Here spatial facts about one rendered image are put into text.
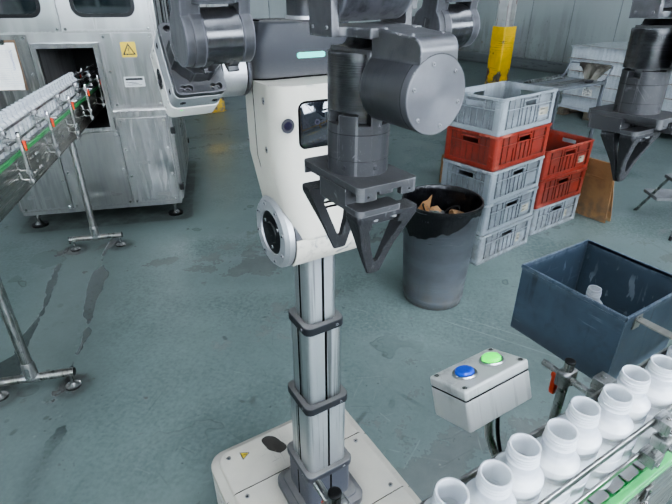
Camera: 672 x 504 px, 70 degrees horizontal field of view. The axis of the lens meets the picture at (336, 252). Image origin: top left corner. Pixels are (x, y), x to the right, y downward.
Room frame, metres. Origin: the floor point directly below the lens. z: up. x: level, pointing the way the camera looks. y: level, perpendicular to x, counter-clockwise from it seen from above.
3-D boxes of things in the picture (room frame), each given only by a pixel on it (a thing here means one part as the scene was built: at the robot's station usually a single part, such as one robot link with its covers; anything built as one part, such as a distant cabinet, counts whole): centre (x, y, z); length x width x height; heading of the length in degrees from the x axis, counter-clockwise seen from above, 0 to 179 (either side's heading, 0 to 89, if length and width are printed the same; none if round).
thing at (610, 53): (7.53, -4.23, 0.50); 1.23 x 1.05 x 1.00; 120
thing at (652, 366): (0.54, -0.48, 1.08); 0.06 x 0.06 x 0.17
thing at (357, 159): (0.44, -0.02, 1.51); 0.10 x 0.07 x 0.07; 32
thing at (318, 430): (0.98, 0.05, 0.49); 0.13 x 0.13 x 0.40; 31
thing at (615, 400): (0.48, -0.38, 1.08); 0.06 x 0.06 x 0.17
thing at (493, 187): (3.20, -1.08, 0.55); 0.61 x 0.41 x 0.22; 129
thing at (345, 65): (0.44, -0.02, 1.57); 0.07 x 0.06 x 0.07; 32
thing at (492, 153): (3.20, -1.08, 0.78); 0.61 x 0.41 x 0.22; 128
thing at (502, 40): (10.51, -3.34, 0.55); 0.40 x 0.40 x 1.10; 32
